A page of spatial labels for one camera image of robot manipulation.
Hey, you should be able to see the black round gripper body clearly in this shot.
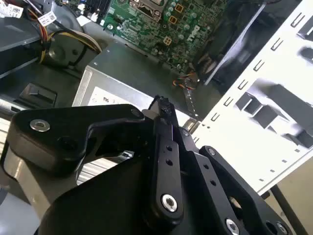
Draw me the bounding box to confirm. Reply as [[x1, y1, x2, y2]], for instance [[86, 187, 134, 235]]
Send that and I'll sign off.
[[36, 156, 217, 235]]

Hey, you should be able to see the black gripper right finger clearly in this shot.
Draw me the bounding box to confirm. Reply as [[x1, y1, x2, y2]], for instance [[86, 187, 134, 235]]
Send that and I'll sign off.
[[179, 126, 293, 235]]

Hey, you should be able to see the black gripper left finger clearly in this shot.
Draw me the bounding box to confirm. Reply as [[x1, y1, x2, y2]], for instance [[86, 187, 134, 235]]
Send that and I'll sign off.
[[9, 94, 184, 228]]

